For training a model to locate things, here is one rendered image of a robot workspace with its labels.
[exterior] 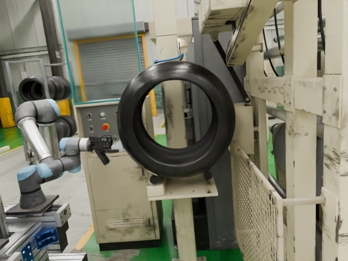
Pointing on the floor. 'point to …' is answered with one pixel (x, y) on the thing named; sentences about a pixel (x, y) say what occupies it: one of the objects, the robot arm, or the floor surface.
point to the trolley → (58, 93)
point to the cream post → (174, 120)
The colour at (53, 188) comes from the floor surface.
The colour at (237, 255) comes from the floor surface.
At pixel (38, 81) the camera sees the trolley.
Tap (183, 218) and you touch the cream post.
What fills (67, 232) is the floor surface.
